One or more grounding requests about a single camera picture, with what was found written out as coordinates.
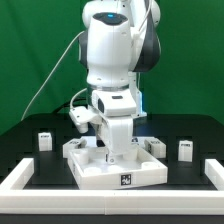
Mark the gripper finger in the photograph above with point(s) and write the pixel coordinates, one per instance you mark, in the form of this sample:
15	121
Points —
110	159

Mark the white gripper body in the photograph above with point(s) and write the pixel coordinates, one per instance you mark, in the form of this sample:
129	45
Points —
116	134

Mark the white square tabletop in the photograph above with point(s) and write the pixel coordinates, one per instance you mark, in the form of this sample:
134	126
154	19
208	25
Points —
136	169

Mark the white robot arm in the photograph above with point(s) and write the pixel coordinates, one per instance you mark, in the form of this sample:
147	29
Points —
120	39

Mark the white U-shaped fence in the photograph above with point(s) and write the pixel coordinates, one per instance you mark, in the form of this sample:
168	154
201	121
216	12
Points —
16	199

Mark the white marker base plate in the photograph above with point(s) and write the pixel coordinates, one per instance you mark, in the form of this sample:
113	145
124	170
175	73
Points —
92	141

